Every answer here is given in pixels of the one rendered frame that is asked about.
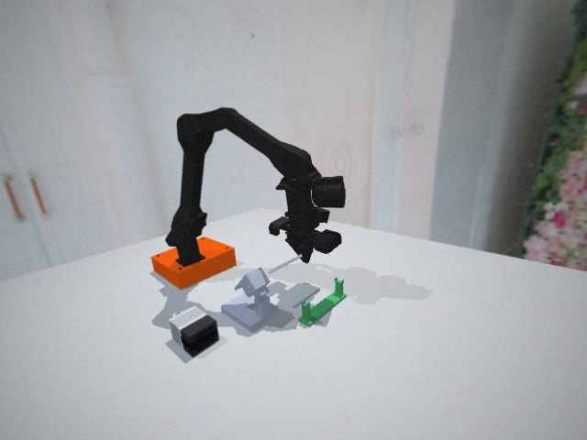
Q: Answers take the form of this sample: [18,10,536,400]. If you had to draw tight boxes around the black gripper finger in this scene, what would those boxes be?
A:
[299,242,314,264]
[285,237,305,262]

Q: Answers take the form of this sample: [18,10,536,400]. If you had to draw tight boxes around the grey pin with red head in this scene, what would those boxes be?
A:
[268,254,302,274]

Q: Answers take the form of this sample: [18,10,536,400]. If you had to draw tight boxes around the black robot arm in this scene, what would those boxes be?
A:
[165,107,346,267]

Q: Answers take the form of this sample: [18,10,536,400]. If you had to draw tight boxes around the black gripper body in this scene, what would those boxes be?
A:
[269,206,342,254]

